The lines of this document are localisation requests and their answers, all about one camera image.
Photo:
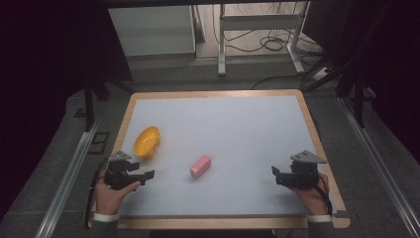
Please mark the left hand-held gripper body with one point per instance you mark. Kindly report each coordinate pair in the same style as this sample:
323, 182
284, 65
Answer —
116, 178

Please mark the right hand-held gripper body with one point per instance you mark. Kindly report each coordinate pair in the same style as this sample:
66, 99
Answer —
302, 175

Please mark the person's left hand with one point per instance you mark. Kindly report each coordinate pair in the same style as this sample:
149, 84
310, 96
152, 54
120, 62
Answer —
110, 198

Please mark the person's right hand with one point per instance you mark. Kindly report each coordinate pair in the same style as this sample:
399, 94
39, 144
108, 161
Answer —
312, 201

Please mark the yellow plastic bowl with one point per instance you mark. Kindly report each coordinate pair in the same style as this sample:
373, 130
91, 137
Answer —
146, 142

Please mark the pink soap bar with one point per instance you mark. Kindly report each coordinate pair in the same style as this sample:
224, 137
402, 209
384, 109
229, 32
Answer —
200, 167

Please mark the white table mat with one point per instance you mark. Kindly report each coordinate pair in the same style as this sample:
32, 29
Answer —
218, 132

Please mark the black metal stand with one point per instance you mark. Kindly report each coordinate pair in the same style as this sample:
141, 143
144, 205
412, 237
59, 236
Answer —
89, 105
358, 95

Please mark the white power strip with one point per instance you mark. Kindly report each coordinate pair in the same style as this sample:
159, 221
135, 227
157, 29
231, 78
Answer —
321, 74

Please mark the grey cabinet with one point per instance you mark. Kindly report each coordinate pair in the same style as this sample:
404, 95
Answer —
155, 29

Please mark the aluminium rail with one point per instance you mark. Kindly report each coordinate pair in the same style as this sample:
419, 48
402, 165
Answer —
379, 165
66, 185

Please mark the white metal desk frame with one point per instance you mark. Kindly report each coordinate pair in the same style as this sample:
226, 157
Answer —
261, 23

